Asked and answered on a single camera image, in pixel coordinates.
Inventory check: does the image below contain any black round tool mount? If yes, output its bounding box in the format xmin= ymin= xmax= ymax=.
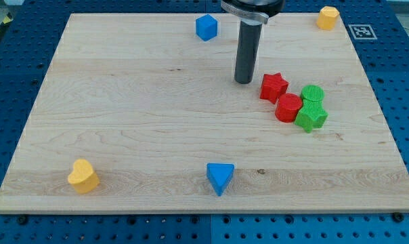
xmin=220 ymin=0 xmax=285 ymax=24

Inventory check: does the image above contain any red star block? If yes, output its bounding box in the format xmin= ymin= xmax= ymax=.
xmin=259 ymin=73 xmax=288 ymax=104

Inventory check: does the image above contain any yellow heart block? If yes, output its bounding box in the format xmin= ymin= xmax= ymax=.
xmin=68 ymin=159 xmax=100 ymax=194

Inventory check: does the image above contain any blue triangle block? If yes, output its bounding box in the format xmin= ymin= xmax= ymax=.
xmin=207 ymin=163 xmax=235 ymax=197

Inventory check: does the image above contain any yellow black hazard tape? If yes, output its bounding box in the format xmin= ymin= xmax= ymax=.
xmin=0 ymin=12 xmax=14 ymax=41

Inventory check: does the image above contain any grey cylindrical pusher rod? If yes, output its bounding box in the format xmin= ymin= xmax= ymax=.
xmin=234 ymin=19 xmax=262 ymax=84

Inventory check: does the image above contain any yellow hexagon block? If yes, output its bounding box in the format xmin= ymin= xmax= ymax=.
xmin=316 ymin=6 xmax=340 ymax=31

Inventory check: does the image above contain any red cylinder block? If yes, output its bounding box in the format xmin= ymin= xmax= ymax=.
xmin=275 ymin=94 xmax=303 ymax=123

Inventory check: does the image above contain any blue cube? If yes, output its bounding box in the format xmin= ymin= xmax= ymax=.
xmin=196 ymin=14 xmax=218 ymax=41

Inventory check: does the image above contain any green star block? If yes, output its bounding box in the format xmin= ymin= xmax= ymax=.
xmin=294 ymin=99 xmax=328 ymax=133

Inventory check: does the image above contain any fiducial marker tag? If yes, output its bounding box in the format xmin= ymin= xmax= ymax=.
xmin=348 ymin=24 xmax=377 ymax=40

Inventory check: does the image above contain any green cylinder block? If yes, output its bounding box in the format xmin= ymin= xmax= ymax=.
xmin=300 ymin=85 xmax=325 ymax=102

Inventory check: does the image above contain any wooden board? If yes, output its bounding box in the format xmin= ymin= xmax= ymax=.
xmin=0 ymin=14 xmax=409 ymax=215

